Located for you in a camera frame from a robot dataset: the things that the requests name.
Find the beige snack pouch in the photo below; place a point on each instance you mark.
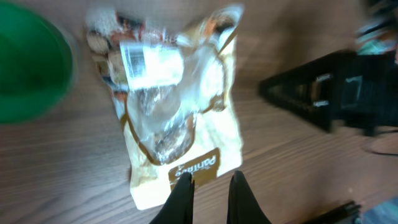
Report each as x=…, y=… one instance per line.
x=172, y=95

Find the green lid jar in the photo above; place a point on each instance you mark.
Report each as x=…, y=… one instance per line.
x=37, y=64

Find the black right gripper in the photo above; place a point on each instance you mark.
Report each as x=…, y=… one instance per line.
x=365, y=95

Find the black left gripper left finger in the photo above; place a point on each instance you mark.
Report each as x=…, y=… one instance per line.
x=178, y=209

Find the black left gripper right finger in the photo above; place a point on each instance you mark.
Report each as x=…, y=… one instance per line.
x=243, y=207

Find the teal wet wipes pack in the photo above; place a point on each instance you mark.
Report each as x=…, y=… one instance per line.
x=377, y=37

